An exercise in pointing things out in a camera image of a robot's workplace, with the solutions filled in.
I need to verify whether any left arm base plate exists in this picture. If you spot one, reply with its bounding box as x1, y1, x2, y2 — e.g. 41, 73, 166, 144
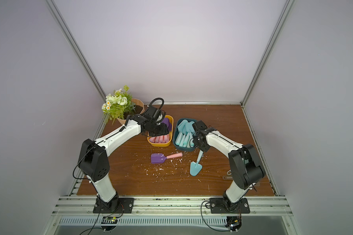
93, 197, 134, 214

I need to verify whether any beige flower pot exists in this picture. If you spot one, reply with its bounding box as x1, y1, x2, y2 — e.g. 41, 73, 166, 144
116, 98, 145, 124

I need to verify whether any green plant with white flowers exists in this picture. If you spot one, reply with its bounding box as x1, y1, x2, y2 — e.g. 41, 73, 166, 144
101, 85, 136, 123

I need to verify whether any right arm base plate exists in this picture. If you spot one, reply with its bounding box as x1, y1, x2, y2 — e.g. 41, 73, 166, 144
209, 197, 250, 214

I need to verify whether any yellow storage box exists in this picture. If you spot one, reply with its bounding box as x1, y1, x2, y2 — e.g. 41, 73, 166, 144
147, 115, 174, 147

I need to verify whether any right black cable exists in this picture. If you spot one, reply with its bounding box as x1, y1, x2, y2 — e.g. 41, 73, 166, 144
200, 200, 242, 233

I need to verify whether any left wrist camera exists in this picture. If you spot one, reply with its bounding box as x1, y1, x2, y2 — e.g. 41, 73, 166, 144
143, 98, 165, 123

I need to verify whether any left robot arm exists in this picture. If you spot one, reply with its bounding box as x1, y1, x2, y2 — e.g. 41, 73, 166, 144
76, 112, 168, 204

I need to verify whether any black cable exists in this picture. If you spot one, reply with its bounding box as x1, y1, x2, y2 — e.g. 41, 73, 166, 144
78, 202, 125, 235
200, 200, 242, 233

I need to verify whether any left black cable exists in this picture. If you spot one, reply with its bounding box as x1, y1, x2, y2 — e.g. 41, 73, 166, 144
78, 202, 125, 235

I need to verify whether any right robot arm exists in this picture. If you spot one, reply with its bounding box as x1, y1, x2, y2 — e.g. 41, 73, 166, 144
190, 122, 266, 206

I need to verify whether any dark teal storage box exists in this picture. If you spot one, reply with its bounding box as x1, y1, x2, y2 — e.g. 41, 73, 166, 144
172, 118, 197, 152

